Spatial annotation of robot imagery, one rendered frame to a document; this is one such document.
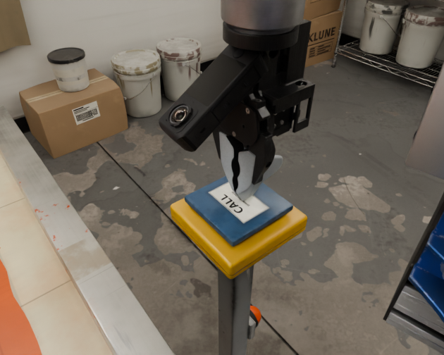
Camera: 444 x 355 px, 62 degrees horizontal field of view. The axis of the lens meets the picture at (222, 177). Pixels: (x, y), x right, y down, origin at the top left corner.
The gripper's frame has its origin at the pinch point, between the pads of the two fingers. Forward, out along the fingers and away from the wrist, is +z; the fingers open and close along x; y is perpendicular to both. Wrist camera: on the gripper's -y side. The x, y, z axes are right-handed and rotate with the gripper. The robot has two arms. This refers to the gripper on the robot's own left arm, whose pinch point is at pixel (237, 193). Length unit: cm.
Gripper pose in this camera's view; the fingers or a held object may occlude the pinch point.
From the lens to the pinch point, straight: 46.4
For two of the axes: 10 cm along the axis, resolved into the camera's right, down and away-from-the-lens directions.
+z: 0.0, 7.7, 6.3
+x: -6.2, -5.0, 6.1
